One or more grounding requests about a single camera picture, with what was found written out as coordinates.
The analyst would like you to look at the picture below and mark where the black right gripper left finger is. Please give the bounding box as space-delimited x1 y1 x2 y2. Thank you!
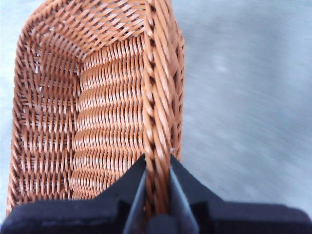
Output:
0 155 147 234

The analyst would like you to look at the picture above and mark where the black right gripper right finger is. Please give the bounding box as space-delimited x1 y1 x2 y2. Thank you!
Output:
169 154 312 234

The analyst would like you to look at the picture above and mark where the brown wicker basket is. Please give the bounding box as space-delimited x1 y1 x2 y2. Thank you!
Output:
6 0 186 217

